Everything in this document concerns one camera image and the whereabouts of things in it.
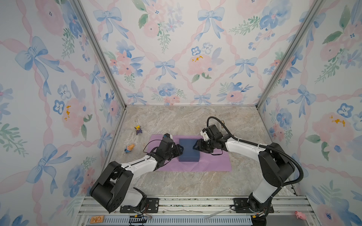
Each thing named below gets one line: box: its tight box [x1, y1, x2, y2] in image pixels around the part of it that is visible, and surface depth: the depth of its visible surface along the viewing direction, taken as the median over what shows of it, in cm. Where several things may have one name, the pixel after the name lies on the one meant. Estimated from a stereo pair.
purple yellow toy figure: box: [134, 125, 143, 136], surface depth 105 cm
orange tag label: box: [89, 215, 105, 224], surface depth 70 cm
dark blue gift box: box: [178, 138, 200, 162], surface depth 88 cm
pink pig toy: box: [294, 210, 307, 220], surface depth 71 cm
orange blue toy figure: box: [124, 143, 135, 154], surface depth 94 cm
